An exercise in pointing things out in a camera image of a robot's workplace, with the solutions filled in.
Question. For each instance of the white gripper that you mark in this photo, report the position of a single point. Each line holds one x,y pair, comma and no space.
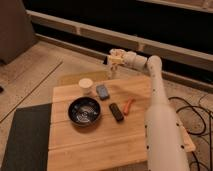
128,59

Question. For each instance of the small white bottle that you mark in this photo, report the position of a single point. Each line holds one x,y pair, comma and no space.
114,60

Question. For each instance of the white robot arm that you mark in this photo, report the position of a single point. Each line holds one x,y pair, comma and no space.
164,142

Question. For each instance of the blue sponge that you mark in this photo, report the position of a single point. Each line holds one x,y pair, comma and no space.
102,92

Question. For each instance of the white paper cup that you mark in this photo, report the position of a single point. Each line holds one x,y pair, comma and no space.
86,85

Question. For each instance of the orange carrot toy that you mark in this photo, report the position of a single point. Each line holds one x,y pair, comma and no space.
127,106

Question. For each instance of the black remote control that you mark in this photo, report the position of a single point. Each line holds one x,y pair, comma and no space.
116,112

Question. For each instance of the black bowl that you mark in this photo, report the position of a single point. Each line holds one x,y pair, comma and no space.
84,111

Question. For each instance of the brown sofa corner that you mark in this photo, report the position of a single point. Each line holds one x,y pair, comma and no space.
16,32

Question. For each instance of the dark grey mat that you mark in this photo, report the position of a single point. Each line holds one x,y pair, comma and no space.
27,145

